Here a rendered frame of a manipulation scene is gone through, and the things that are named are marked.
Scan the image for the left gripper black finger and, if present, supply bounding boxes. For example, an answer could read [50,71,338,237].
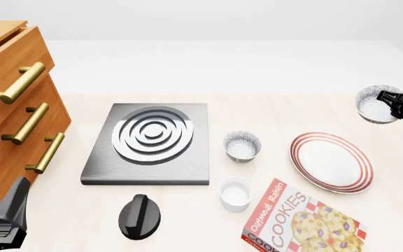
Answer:
[0,176,31,230]

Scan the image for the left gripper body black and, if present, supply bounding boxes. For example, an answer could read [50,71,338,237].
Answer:
[0,222,28,252]

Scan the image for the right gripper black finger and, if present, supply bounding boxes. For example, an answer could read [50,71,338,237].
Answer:
[376,89,403,118]

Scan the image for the patterned black-white bowl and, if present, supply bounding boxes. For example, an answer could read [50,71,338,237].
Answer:
[222,130,262,164]
[355,84,403,125]

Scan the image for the white plate with red rings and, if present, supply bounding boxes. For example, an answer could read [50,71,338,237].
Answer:
[288,131,375,195]

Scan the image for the flat stove plate with rings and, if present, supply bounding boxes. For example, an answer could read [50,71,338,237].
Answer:
[80,102,211,187]

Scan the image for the wooden lowest drawer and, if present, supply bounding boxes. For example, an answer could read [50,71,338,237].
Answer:
[0,122,72,230]

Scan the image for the round black stove knob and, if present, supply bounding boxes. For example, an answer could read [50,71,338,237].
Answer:
[118,193,162,241]

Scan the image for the wooden drawer slightly open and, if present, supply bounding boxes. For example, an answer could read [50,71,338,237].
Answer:
[0,25,56,148]

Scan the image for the oatmeal raisin cookies box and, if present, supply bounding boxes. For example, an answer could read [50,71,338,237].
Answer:
[240,177,369,252]

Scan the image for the small white ramekin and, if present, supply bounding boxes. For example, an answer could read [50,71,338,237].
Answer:
[218,176,254,214]

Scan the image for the brass drawer handle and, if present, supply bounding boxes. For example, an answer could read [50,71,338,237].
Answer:
[1,102,50,146]
[24,132,66,175]
[0,61,46,105]

